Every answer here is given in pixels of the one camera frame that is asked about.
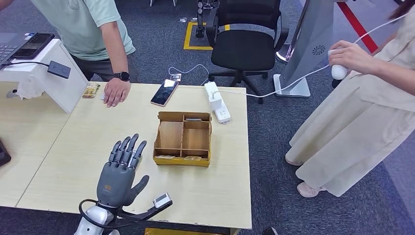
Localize black stand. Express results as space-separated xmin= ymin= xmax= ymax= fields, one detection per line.
xmin=195 ymin=0 xmax=220 ymax=39

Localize black office chair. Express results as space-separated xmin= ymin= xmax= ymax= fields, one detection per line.
xmin=205 ymin=0 xmax=290 ymax=101

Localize long white cable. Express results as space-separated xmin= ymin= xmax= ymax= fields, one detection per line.
xmin=211 ymin=11 xmax=415 ymax=98

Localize person's left hand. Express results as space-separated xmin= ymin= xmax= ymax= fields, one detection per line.
xmin=103 ymin=78 xmax=132 ymax=108

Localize person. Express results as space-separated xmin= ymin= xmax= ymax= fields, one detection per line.
xmin=0 ymin=0 xmax=139 ymax=108
xmin=285 ymin=0 xmax=415 ymax=198

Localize white floor cable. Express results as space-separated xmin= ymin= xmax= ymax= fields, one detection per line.
xmin=167 ymin=63 xmax=211 ymax=87

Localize white power strip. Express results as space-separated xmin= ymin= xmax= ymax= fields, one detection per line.
xmin=204 ymin=81 xmax=232 ymax=125

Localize black wristwatch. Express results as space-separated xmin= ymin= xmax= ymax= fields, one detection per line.
xmin=113 ymin=71 xmax=131 ymax=82

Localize black phone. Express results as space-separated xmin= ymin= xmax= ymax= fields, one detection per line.
xmin=13 ymin=32 xmax=56 ymax=60

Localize small black box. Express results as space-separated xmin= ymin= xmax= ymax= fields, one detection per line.
xmin=47 ymin=60 xmax=71 ymax=80

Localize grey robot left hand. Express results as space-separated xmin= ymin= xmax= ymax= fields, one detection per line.
xmin=95 ymin=133 xmax=150 ymax=209

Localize thin black cable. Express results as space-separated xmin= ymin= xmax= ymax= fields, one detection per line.
xmin=0 ymin=61 xmax=50 ymax=70

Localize grey laptop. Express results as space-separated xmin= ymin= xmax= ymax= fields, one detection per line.
xmin=0 ymin=31 xmax=39 ymax=67

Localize white handheld device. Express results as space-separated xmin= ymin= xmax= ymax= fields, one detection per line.
xmin=328 ymin=47 xmax=349 ymax=81

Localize white plug adapter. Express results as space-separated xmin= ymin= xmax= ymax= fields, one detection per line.
xmin=204 ymin=81 xmax=223 ymax=112

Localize white desk riser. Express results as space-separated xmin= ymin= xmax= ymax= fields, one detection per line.
xmin=0 ymin=38 xmax=89 ymax=114

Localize wooden compartment box yellow front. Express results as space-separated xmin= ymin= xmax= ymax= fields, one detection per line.
xmin=152 ymin=111 xmax=212 ymax=168

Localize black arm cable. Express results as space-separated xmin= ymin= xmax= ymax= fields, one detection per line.
xmin=78 ymin=198 xmax=130 ymax=229

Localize chrome dome base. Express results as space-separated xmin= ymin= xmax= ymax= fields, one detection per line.
xmin=275 ymin=44 xmax=293 ymax=64

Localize black flat device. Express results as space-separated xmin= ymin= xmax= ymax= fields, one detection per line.
xmin=0 ymin=138 xmax=12 ymax=168

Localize silver kiosk white base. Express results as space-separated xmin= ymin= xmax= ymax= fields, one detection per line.
xmin=273 ymin=0 xmax=336 ymax=98

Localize smartphone with pink case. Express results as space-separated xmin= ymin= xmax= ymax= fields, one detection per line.
xmin=150 ymin=79 xmax=179 ymax=107

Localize white furniture legs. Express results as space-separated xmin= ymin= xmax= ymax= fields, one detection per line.
xmin=149 ymin=0 xmax=178 ymax=7

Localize crumpled white tissue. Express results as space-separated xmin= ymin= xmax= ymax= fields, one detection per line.
xmin=15 ymin=80 xmax=46 ymax=100

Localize person's pale pink shoe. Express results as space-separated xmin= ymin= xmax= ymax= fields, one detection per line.
xmin=285 ymin=152 xmax=304 ymax=166
xmin=297 ymin=181 xmax=327 ymax=198

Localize yellow board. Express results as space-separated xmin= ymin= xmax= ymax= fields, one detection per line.
xmin=144 ymin=228 xmax=228 ymax=235

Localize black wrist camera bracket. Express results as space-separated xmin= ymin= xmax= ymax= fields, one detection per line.
xmin=113 ymin=194 xmax=173 ymax=224

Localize yellow patterned packet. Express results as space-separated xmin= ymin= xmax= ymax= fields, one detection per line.
xmin=82 ymin=83 xmax=101 ymax=99

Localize person's hand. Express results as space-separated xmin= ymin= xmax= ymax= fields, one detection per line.
xmin=328 ymin=40 xmax=369 ymax=67

